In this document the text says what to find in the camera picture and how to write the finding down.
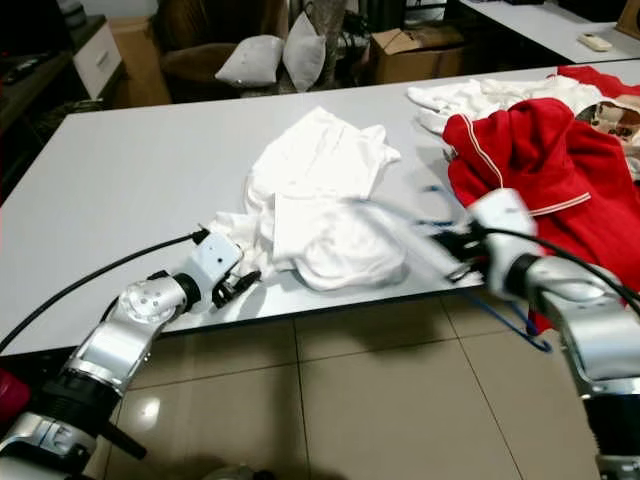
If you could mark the grey pillow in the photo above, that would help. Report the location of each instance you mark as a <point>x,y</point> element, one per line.
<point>305,55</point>
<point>250,62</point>

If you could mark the blue plastic hanger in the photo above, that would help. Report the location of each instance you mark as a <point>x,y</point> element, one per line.
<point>420,222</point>

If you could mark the red garment with white trim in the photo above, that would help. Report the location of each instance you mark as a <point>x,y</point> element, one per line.
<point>540,150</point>

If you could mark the black desk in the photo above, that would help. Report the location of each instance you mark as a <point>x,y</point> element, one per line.
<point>30,100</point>

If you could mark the white remote control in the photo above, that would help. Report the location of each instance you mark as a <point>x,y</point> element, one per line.
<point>596,41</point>

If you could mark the beige patterned garment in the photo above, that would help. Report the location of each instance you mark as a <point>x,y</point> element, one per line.
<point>622,120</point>

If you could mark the white side cabinet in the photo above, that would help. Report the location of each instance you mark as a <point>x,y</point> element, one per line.
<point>98,60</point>

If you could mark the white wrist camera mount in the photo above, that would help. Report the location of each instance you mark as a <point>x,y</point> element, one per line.
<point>500,215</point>
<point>212,262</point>

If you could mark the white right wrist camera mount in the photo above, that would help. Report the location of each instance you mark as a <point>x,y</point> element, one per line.
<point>500,215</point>

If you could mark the plain red garment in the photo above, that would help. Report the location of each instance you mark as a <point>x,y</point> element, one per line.
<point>600,80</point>

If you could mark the brown armchair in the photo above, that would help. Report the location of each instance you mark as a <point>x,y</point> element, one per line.
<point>195,65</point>

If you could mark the white crumpled garment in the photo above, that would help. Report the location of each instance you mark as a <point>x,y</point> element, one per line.
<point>490,98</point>

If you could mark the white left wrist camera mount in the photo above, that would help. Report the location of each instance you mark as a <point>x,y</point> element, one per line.
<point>212,262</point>

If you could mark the open cardboard box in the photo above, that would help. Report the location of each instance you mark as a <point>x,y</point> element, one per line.
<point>415,60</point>

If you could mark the magenta plastic container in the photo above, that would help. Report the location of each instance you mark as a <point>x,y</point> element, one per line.
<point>14,398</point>

